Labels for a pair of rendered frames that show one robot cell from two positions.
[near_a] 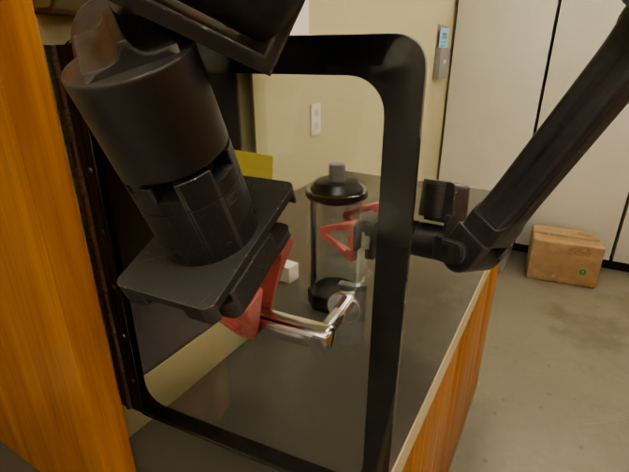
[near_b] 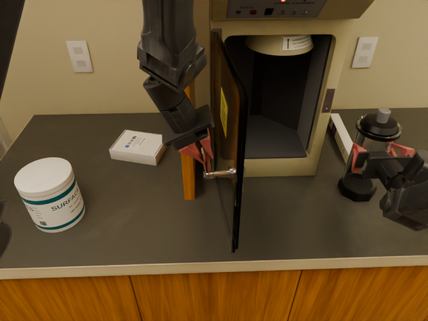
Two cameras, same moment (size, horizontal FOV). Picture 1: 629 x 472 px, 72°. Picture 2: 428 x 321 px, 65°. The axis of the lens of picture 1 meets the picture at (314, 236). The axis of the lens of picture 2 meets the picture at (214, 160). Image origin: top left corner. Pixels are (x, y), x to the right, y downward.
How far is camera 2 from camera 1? 0.48 m
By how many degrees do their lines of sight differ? 51
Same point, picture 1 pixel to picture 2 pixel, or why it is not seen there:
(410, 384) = (324, 249)
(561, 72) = not seen: outside the picture
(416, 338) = (365, 239)
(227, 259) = (177, 134)
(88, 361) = not seen: hidden behind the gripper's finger
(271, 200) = (202, 123)
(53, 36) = (216, 25)
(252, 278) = (181, 142)
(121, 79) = (146, 86)
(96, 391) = not seen: hidden behind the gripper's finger
